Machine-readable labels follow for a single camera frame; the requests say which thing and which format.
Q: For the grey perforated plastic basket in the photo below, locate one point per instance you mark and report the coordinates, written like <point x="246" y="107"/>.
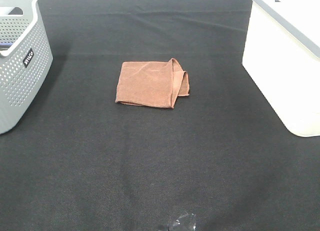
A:
<point x="25" y="59"/>

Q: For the brown towel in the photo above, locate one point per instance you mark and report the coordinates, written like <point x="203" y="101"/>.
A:
<point x="155" y="84"/>

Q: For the clear tape piece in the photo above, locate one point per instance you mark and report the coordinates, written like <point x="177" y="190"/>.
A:
<point x="185" y="222"/>

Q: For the black table cloth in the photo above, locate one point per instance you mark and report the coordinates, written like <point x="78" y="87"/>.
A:
<point x="78" y="161"/>

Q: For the white storage box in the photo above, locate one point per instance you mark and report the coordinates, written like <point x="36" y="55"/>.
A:
<point x="282" y="56"/>

